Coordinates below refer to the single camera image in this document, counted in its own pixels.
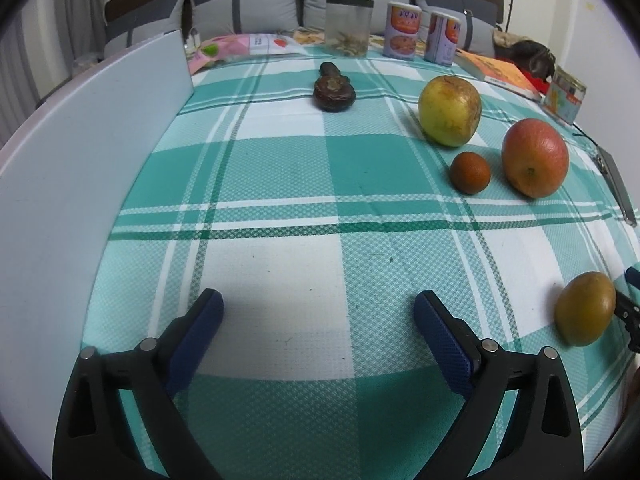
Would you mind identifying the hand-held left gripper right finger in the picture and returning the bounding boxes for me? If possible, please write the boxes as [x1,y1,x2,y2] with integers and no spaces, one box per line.
[413,290,586,480]

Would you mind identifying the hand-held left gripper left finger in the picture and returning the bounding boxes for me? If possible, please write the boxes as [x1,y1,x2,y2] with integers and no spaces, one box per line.
[51,288,225,480]

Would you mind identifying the brown green round fruit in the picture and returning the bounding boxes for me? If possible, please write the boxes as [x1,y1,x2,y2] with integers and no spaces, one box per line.
[554,271,617,347]

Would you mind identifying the red apple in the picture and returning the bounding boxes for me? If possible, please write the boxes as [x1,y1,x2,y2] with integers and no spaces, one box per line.
[501,118,570,199]

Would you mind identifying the dark orange tangerine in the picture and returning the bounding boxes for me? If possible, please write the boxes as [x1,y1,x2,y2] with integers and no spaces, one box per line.
[449,152,492,195]

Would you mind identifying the white box with brown liner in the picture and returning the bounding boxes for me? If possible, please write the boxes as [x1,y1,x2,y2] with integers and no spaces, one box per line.
[0,29,196,466]

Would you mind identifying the yellow apple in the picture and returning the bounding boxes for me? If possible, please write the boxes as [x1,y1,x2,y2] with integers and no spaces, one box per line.
[418,75,482,148]

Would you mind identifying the green white plaid cloth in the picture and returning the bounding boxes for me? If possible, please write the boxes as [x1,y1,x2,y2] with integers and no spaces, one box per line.
[82,42,640,480]

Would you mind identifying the small jar with colourful label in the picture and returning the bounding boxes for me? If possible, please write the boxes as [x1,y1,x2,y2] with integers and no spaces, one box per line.
[542,65,587,127]

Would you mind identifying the orange book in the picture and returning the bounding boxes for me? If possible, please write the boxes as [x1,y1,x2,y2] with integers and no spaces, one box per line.
[454,49,545,102]

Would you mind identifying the dark cloth bundle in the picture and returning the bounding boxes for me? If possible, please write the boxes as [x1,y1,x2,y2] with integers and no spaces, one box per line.
[492,27,558,91]

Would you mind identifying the pink snack packet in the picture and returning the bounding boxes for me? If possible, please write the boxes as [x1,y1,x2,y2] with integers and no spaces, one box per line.
[187,33,306,75]

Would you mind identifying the red-white can right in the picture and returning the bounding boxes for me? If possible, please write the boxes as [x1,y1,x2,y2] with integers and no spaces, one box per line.
[424,10,462,66]

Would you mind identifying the can with orange label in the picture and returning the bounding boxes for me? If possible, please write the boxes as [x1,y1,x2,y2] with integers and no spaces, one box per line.
[383,1,423,62]

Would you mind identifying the clear jar with black lid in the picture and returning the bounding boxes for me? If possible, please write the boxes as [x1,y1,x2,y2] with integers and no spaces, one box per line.
[325,0,374,57]

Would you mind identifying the black cable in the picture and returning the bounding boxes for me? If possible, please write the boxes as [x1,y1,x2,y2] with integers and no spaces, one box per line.
[570,120,603,161]

